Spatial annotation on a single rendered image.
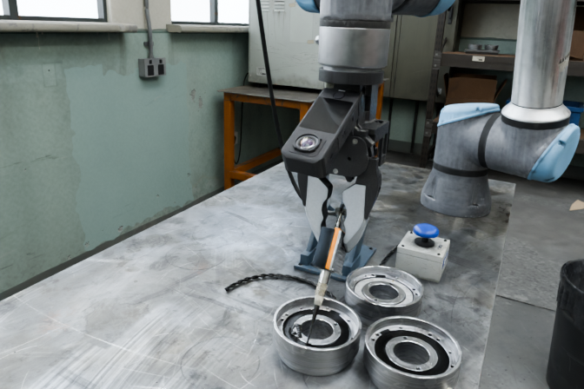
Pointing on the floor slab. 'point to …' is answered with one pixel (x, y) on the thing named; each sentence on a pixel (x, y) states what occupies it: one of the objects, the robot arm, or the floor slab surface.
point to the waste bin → (568, 330)
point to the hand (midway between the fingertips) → (333, 241)
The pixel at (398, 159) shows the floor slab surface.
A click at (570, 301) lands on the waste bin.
